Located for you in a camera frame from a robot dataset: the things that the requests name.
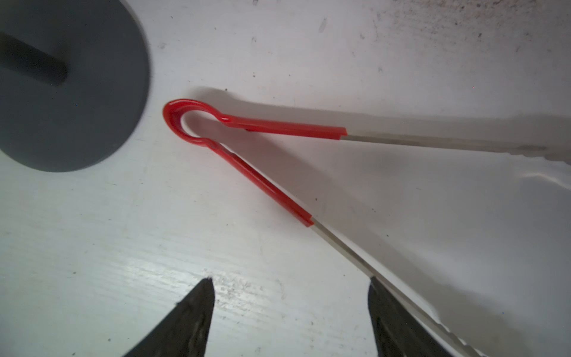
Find dark grey utensil rack stand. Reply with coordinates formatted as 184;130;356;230
1;1;150;173

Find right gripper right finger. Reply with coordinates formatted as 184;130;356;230
367;278;451;357

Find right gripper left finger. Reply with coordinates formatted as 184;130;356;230
126;278;215;357

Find red handled tongs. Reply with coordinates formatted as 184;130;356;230
162;99;570;356

